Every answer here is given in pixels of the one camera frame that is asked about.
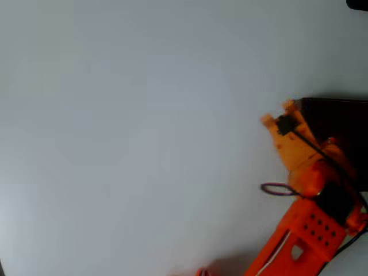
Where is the dark red cardboard box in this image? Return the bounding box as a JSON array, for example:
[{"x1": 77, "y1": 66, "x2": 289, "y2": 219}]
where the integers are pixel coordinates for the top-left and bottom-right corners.
[{"x1": 290, "y1": 97, "x2": 368, "y2": 193}]

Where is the black corner object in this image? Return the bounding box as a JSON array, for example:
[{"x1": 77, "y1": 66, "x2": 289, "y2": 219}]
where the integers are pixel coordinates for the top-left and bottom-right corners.
[{"x1": 346, "y1": 0, "x2": 368, "y2": 12}]

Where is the long black arm cable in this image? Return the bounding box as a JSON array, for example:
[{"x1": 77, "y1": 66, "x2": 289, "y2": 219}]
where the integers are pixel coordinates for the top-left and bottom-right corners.
[{"x1": 289, "y1": 129, "x2": 368, "y2": 210}]

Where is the purple looped cable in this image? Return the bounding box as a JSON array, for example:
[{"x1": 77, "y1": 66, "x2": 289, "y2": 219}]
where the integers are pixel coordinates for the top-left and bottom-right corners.
[{"x1": 260, "y1": 183, "x2": 301, "y2": 197}]

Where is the thin pale arm cable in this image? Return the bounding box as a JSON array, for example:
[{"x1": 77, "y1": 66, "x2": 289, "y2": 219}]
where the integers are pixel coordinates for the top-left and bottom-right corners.
[{"x1": 258, "y1": 229, "x2": 292, "y2": 276}]

